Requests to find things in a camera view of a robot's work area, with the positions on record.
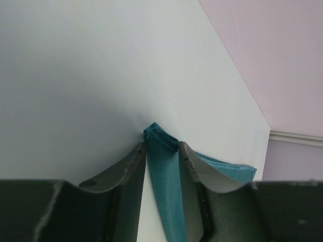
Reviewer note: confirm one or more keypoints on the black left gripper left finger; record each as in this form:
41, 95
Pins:
105, 207

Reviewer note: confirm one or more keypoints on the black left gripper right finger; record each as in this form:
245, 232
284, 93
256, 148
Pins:
219, 208

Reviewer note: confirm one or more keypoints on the teal cloth napkin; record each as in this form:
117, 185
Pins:
163, 159

